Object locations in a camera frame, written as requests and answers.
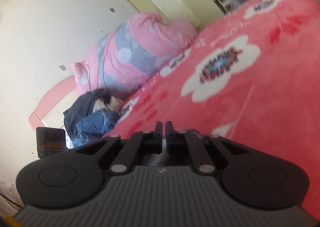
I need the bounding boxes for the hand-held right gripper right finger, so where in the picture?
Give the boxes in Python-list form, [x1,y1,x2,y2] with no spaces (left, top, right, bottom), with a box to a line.
[166,121,273,175]

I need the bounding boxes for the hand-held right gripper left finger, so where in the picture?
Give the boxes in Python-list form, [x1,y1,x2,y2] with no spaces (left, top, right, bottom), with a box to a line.
[62,121,163,175]

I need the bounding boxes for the cream cloth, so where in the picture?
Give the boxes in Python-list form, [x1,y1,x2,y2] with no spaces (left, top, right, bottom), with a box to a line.
[94,96,124,112]

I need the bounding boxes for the blue jeans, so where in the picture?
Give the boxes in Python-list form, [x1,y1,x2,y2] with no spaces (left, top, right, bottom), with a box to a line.
[72,111,120,147]

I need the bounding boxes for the dark navy jacket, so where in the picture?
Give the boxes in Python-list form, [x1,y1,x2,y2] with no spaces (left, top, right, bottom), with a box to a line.
[63,88,112,140]

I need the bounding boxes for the red floral blanket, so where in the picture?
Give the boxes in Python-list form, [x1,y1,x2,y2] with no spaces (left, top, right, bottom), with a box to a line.
[105,0,320,215]

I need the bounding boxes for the pink grey floral duvet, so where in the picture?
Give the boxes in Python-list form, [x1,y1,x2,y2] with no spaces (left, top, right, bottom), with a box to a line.
[71,13,198,95]

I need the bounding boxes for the black box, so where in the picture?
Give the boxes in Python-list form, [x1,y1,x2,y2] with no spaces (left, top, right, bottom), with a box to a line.
[36,127,67,159]

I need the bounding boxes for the pink headboard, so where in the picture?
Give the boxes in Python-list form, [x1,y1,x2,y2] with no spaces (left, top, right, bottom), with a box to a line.
[28,77,80,132]

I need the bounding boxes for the person's cream fleece clothing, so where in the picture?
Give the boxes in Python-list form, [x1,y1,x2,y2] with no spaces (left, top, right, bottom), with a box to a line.
[0,179,23,210]

